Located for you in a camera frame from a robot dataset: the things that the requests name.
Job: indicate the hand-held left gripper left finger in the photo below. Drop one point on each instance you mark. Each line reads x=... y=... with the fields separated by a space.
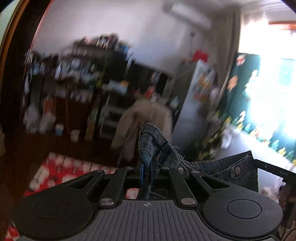
x=141 y=173

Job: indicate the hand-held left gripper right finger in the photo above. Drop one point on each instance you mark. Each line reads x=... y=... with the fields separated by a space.
x=153 y=173

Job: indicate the blue denim shorts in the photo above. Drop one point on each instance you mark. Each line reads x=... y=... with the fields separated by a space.
x=161 y=150

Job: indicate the person's right hand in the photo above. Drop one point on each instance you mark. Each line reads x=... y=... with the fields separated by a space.
x=285 y=197

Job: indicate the beige jacket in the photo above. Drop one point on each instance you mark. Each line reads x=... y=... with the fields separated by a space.
x=143 y=115

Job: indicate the white drawer unit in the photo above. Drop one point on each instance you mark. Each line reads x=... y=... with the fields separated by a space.
x=113 y=115

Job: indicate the small Christmas tree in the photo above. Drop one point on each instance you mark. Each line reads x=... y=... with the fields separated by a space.
x=212 y=139

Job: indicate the grey refrigerator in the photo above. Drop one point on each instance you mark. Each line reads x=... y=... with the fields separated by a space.
x=187 y=111

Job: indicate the red patterned blanket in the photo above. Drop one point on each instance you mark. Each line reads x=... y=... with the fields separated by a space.
x=69 y=166

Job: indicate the green printed curtain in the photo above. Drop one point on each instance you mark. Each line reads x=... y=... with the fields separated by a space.
x=238 y=104

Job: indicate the white pet bowl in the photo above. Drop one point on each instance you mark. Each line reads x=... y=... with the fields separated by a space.
x=75 y=135

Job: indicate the blue pet bowl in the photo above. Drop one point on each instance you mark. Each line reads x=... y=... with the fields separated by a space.
x=59 y=129

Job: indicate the red broom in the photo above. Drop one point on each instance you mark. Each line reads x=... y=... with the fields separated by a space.
x=67 y=111

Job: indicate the black desk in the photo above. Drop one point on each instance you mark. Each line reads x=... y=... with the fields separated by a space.
x=143 y=76

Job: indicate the colourful magnet pictures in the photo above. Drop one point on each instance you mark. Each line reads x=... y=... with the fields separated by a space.
x=202 y=85

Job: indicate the cluttered shelf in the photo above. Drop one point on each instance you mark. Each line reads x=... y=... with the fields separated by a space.
x=69 y=69

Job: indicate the dark wooden door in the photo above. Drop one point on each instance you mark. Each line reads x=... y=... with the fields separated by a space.
x=16 y=104

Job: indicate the white air conditioner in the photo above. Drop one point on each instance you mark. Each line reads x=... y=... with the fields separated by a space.
x=187 y=12

